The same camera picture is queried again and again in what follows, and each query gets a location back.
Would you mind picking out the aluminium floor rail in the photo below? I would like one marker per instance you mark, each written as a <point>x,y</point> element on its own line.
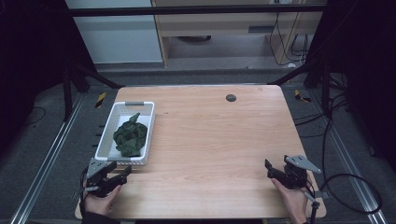
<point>46,161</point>
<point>348,161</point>

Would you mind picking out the yellow black striped tape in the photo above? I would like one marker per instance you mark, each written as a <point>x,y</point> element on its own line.
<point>100,100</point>
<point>300,96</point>

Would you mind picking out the person's left hand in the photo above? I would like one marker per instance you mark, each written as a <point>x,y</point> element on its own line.
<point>98,205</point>

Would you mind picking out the black metal stand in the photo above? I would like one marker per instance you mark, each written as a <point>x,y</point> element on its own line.
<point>67,93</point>
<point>325,87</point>

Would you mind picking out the black curtain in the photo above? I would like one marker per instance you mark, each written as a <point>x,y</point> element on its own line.
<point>31,62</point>
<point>367,62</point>

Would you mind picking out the white plastic basket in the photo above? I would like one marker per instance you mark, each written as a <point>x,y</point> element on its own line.
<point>109,149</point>

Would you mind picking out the white cabinet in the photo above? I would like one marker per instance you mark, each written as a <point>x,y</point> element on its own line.
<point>115,40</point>

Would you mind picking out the dark green cloth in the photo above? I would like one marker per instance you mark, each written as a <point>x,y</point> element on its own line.
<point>130,138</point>

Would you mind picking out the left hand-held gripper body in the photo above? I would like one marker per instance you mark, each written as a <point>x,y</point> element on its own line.
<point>97,182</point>

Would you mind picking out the light wooden desk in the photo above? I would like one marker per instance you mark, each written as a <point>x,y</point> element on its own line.
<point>218,26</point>

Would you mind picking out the grey round table grommet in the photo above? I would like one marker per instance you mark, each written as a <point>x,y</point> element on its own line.
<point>231,98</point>

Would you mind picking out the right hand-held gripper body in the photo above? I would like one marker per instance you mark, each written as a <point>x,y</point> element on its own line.
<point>295,177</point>

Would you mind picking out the black horizontal frame bar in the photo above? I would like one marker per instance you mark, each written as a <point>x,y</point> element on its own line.
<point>186,10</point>

